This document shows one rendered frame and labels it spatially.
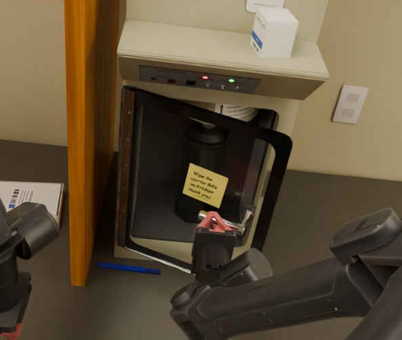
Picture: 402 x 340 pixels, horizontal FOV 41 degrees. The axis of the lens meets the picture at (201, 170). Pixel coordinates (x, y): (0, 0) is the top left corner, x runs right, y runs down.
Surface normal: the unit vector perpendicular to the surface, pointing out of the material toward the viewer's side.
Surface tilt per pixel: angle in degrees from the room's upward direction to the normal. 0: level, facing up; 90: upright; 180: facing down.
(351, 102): 90
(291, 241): 0
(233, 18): 90
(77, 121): 90
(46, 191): 0
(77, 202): 90
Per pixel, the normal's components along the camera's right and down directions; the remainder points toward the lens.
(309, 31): 0.00, 0.62
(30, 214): 0.82, 0.08
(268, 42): 0.23, 0.62
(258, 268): 0.72, -0.55
